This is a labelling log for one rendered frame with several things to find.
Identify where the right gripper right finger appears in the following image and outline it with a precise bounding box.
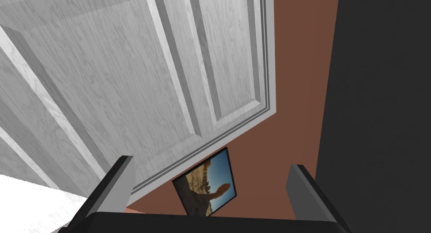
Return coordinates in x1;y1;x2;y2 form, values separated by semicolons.
286;164;345;223

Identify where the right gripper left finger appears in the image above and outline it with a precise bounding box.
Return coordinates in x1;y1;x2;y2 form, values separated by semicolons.
74;155;136;227

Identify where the framed landscape picture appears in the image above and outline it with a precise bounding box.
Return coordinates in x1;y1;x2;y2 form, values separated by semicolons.
172;147;237;217

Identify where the white panelled door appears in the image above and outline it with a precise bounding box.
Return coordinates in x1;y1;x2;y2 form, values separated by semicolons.
0;0;277;204

